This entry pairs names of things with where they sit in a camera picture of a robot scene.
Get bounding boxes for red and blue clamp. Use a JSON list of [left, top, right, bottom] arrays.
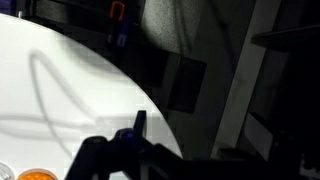
[[107, 0, 129, 48]]

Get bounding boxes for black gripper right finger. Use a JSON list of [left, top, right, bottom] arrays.
[[133, 110, 147, 137]]

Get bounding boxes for orange ring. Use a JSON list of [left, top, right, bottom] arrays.
[[16, 168, 60, 180]]

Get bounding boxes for clear ring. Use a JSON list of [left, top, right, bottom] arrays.
[[0, 161, 16, 180]]

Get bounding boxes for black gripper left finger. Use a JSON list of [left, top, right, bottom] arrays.
[[64, 136, 110, 180]]

